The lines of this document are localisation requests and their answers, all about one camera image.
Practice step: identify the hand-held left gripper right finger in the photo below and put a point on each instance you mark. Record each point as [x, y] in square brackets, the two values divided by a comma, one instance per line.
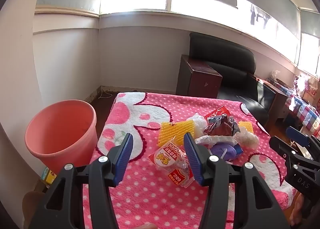
[193, 161]

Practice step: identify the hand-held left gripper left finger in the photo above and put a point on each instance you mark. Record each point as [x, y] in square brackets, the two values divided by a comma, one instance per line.
[123, 159]

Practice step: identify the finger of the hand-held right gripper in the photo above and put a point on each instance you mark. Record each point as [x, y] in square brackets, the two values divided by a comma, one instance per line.
[282, 149]
[296, 136]

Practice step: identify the clear red label snack packet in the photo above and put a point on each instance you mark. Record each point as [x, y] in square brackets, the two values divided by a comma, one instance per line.
[167, 159]

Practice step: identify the purple face mask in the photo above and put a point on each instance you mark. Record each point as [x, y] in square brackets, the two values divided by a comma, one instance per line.
[220, 150]

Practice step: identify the large yellow ribbed plastic tray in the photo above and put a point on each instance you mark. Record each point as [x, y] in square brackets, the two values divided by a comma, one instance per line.
[175, 131]

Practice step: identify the clear plastic bag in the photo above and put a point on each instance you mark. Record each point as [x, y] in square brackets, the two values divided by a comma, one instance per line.
[247, 139]

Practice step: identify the white plastic bag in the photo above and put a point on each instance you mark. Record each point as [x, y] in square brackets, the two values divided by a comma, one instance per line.
[198, 122]

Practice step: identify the brown purple wrapper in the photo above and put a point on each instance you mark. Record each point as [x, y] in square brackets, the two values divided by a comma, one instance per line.
[220, 129]

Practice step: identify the small yellow ribbed plastic tray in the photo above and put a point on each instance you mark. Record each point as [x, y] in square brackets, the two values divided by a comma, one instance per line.
[246, 126]

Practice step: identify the blue tissue pack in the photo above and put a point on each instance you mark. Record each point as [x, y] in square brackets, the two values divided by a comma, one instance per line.
[238, 150]

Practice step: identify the red and clear snack wrapper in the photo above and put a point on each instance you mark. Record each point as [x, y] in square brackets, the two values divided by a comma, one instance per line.
[220, 112]

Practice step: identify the pink plastic bucket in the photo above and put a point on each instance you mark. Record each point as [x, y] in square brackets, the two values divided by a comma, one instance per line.
[62, 129]

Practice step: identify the checked tablecloth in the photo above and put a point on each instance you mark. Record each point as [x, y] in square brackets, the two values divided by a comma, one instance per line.
[302, 109]

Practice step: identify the pink dotted fleece blanket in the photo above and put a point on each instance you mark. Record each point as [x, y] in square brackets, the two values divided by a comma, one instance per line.
[155, 194]

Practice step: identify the brown paper bag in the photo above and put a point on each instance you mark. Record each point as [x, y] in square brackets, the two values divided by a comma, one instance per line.
[311, 91]

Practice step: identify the yellow cardboard box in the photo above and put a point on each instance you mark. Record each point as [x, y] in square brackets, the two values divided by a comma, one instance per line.
[48, 176]

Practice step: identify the dark red cabinet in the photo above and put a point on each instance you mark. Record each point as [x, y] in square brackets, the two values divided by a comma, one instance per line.
[200, 81]

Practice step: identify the brown wooden stool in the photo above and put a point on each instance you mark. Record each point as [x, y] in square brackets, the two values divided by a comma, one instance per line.
[31, 204]

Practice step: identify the black leather sofa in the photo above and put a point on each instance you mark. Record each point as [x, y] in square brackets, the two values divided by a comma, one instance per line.
[225, 56]

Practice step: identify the hanging dark clothes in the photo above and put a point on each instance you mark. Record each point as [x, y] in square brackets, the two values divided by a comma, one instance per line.
[253, 15]

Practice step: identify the window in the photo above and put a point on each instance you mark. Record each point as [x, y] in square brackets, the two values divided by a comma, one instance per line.
[150, 1]

